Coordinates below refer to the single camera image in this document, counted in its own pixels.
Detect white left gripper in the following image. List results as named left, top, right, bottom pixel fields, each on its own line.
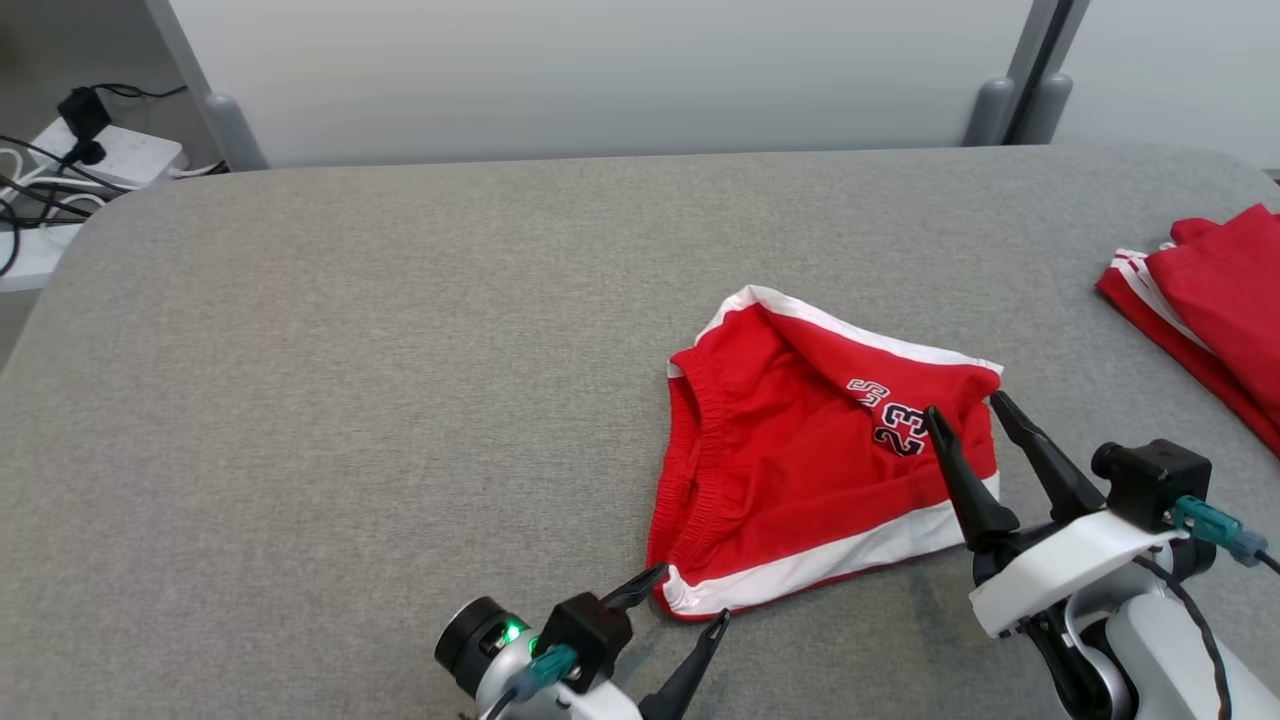
left=435, top=563, right=731, bottom=720

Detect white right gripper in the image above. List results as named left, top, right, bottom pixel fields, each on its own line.
left=926, top=391, right=1216, bottom=720

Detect red shorts with white stripes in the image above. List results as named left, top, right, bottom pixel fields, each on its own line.
left=645, top=285, right=1004, bottom=623

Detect red white jersey top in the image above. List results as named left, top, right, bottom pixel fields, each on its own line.
left=1095, top=203, right=1280, bottom=459

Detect white power strip with plugs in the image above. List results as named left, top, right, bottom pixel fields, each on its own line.
left=30, top=118, right=188, bottom=191

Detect plain white power strip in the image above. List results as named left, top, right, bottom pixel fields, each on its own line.
left=0, top=225, right=86, bottom=293

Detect black power adapter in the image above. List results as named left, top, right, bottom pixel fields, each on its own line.
left=57, top=87, right=113, bottom=166

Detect teal plug left camera cable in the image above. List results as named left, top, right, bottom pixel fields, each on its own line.
left=485, top=645, right=579, bottom=720

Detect teal plug camera cable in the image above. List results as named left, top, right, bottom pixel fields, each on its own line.
left=1172, top=495, right=1280, bottom=576
left=485, top=645, right=579, bottom=720

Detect teal plug right camera cable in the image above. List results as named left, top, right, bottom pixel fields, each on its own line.
left=1172, top=495, right=1280, bottom=576

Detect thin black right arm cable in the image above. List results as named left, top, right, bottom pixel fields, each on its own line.
left=1135, top=555, right=1233, bottom=720

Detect light grey partition post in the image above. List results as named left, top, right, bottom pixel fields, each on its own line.
left=962, top=0, right=1063, bottom=148
left=145, top=0, right=269, bottom=173

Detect dark grey partition post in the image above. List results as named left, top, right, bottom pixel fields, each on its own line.
left=1005, top=0, right=1093, bottom=146

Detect white floor cable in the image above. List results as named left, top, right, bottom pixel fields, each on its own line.
left=0, top=150, right=229, bottom=233

